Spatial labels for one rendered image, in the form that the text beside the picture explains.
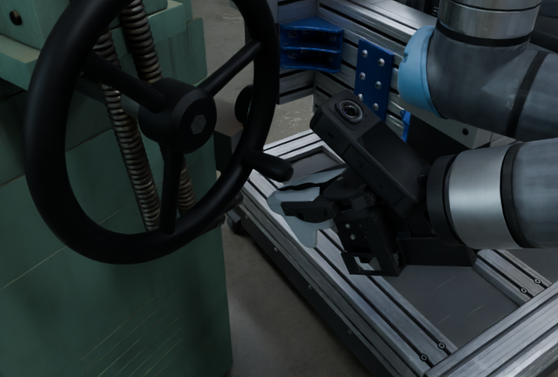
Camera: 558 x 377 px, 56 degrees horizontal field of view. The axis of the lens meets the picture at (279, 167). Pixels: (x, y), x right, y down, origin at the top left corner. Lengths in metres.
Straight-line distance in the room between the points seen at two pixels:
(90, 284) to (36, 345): 0.10
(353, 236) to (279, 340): 0.84
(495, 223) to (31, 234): 0.50
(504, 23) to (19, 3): 0.38
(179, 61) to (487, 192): 0.47
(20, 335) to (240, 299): 0.73
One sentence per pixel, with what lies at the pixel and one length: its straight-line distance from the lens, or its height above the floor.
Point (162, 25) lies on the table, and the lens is 0.56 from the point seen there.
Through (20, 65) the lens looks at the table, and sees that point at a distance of 0.48.
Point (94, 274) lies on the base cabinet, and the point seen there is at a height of 0.52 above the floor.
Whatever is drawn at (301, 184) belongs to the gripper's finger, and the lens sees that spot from 0.52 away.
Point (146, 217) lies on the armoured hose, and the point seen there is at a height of 0.67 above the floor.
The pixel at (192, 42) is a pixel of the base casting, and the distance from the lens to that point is 0.73.
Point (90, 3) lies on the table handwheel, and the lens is 0.39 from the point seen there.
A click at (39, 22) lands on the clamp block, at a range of 0.48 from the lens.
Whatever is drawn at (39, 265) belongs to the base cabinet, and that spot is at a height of 0.59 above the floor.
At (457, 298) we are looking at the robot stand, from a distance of 1.15.
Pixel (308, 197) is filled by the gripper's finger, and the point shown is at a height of 0.75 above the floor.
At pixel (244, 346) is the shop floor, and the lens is 1.28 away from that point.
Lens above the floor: 1.05
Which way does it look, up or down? 36 degrees down
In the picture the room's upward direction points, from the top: straight up
